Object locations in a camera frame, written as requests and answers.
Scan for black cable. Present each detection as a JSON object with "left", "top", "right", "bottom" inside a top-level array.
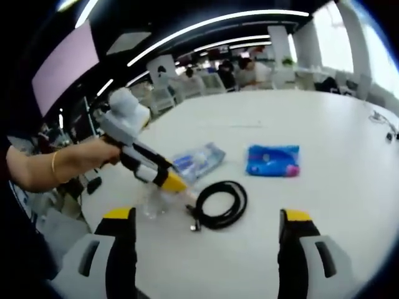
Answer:
[{"left": 186, "top": 180, "right": 248, "bottom": 232}]

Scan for gold bracelet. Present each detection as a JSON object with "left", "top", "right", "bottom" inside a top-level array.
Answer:
[{"left": 50, "top": 150, "right": 64, "bottom": 184}]

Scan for tangle of cables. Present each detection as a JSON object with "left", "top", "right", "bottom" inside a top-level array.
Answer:
[{"left": 368, "top": 110, "right": 399, "bottom": 141}]

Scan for clear plastic bottle pink label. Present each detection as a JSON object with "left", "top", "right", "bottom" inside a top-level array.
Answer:
[{"left": 140, "top": 182, "right": 198, "bottom": 221}]

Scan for long ceiling light strip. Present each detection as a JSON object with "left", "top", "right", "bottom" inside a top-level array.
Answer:
[{"left": 127, "top": 9, "right": 310, "bottom": 67}]

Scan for white office chair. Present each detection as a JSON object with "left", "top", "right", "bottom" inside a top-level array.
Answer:
[{"left": 39, "top": 199, "right": 95, "bottom": 252}]

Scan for blue packet with pink print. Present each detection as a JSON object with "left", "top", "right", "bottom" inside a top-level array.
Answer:
[{"left": 244, "top": 143, "right": 300, "bottom": 178}]

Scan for light blue wet wipes pack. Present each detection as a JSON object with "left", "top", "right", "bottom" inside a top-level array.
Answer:
[{"left": 171, "top": 141, "right": 226, "bottom": 185}]

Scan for white table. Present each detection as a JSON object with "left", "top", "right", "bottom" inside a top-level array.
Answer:
[{"left": 81, "top": 90, "right": 399, "bottom": 299}]

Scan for small black case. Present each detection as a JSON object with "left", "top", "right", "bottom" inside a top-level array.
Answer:
[{"left": 87, "top": 176, "right": 102, "bottom": 195}]

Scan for black bag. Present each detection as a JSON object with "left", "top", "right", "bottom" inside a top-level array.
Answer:
[{"left": 314, "top": 77, "right": 341, "bottom": 95}]

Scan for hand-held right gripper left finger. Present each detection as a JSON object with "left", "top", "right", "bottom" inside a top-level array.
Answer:
[{"left": 60, "top": 206, "right": 138, "bottom": 299}]

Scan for large wall screen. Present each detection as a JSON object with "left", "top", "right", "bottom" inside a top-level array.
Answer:
[{"left": 31, "top": 18, "right": 101, "bottom": 116}]

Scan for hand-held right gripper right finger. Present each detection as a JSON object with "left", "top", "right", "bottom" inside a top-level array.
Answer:
[{"left": 276, "top": 207, "right": 362, "bottom": 299}]

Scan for person's left hand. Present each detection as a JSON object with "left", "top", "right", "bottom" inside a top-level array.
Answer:
[{"left": 66, "top": 138, "right": 122, "bottom": 181}]

